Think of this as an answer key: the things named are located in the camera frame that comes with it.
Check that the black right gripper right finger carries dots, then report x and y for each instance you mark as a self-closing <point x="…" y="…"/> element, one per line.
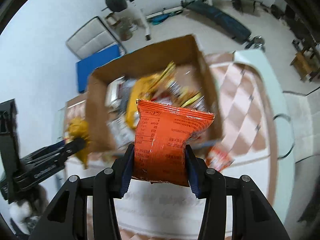
<point x="253" y="217"/>

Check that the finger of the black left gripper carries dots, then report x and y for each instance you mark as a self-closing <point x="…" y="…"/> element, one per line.
<point x="73" y="147"/>

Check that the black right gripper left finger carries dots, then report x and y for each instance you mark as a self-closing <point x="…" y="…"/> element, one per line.
<point x="66" y="215"/>

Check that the small yellow candy packet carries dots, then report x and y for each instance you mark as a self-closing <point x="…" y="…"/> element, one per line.
<point x="78" y="129"/>

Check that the orange snack packet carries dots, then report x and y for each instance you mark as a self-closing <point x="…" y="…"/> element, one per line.
<point x="160" y="140"/>

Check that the yellow chocolate bar wrapper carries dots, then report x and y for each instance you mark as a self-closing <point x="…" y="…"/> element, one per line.
<point x="145" y="88"/>

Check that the white snack packet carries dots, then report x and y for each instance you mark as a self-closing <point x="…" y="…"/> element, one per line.
<point x="113" y="97"/>

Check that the white red noodle packet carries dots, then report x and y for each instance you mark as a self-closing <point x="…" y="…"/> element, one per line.
<point x="218" y="159"/>

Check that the blue floor mat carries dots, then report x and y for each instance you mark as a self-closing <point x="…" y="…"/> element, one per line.
<point x="86" y="66"/>

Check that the white weight bench machine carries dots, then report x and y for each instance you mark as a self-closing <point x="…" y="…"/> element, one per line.
<point x="121" y="5"/>

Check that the wooden stool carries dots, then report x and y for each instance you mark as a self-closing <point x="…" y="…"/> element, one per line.
<point x="306" y="62"/>

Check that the black sit-up bench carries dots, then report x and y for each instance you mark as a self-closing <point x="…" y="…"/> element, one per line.
<point x="235" y="29"/>

